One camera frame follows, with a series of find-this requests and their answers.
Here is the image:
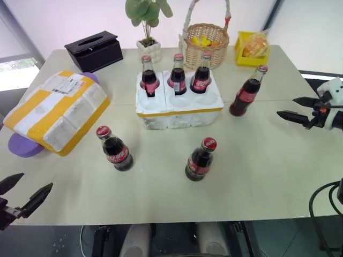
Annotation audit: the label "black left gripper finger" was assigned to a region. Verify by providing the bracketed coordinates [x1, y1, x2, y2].
[15, 183, 54, 219]
[0, 172, 25, 196]

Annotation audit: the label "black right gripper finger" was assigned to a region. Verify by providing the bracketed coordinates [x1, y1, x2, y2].
[276, 110, 314, 131]
[292, 96, 320, 108]

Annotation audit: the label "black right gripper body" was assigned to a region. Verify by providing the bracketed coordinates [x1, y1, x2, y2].
[310, 99, 330, 130]

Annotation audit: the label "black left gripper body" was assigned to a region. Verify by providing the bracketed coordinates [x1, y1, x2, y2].
[0, 197, 23, 231]

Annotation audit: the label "glass cola bottle red cap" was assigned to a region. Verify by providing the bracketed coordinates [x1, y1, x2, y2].
[189, 51, 213, 95]
[167, 53, 188, 96]
[184, 137, 218, 182]
[140, 55, 161, 98]
[229, 64, 269, 118]
[96, 125, 134, 172]

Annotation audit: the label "yellow-taped white foam package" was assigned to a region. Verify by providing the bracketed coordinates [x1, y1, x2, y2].
[3, 70, 111, 157]

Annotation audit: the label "white foam bottle crate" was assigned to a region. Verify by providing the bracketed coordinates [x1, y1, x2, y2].
[135, 69, 225, 131]

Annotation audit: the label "black tissue box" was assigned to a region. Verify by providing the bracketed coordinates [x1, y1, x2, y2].
[64, 30, 124, 74]

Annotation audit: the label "yellow plastic bin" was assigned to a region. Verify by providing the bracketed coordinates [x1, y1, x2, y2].
[234, 31, 271, 67]

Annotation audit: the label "bag of oranges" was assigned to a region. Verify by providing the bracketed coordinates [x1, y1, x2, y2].
[242, 30, 270, 58]

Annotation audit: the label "grey rounded shape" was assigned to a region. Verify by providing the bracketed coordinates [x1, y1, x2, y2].
[118, 223, 152, 257]

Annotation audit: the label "yellow fruit pieces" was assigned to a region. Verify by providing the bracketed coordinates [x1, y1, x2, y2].
[191, 35, 222, 48]

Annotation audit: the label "white bumpy plant pot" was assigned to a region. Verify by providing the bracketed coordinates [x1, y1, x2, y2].
[136, 37, 162, 65]

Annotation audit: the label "green leafy plant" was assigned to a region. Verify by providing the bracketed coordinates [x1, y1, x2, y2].
[125, 0, 174, 45]

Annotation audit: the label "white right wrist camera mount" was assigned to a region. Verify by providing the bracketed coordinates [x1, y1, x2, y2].
[316, 77, 343, 131]

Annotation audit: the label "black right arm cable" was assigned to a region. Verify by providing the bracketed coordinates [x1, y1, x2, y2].
[308, 178, 343, 257]

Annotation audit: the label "wicker basket with handle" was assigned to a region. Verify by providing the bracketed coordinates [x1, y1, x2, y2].
[178, 0, 232, 71]

